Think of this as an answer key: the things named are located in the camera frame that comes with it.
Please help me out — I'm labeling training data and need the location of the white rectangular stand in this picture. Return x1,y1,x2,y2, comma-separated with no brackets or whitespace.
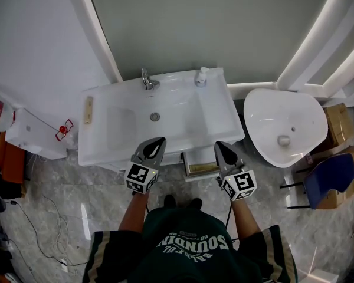
296,271,340,283

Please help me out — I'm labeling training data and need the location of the white cabinet drawer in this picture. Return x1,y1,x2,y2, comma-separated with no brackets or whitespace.
181,149,225,183

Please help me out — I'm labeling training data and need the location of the black floor cable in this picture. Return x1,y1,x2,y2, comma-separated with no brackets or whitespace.
4,199,91,266

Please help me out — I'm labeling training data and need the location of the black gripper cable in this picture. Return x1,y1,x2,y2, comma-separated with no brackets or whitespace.
224,203,240,243

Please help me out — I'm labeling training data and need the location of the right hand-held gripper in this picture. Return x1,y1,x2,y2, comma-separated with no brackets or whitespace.
214,141,257,202

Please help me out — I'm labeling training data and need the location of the person's right forearm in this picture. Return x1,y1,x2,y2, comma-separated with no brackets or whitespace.
231,199,262,241

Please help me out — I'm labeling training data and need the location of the blue chair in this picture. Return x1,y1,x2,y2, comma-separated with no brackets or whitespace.
280,153,354,210

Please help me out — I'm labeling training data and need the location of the clear water dispenser bottle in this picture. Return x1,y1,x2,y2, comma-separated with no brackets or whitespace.
0,80,17,132

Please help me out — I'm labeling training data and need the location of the white and green bathtub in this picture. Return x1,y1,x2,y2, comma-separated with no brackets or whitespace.
243,88,329,169

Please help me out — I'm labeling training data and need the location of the white pump soap bottle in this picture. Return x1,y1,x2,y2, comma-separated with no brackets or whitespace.
194,66,209,87

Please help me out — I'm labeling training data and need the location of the white coiled cable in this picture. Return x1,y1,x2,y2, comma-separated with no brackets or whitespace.
42,196,77,277

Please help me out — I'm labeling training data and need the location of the person's green printed shirt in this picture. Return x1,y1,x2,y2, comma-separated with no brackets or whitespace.
82,206,299,283

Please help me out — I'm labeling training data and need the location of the chrome faucet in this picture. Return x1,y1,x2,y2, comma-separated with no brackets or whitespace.
140,68,161,90

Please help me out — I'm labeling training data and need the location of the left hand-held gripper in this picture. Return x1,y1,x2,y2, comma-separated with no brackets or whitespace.
125,137,167,194

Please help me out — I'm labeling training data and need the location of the white ceramic sink basin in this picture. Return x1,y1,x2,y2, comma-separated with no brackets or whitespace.
77,67,245,167

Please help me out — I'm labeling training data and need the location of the white water dispenser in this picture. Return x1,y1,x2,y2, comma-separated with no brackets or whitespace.
5,107,68,160

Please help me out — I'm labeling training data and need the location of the white vanity cabinet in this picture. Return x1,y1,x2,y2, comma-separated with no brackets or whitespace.
106,140,235,176

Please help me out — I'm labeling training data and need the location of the person's left forearm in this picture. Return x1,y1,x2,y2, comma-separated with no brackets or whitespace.
118,192,150,234

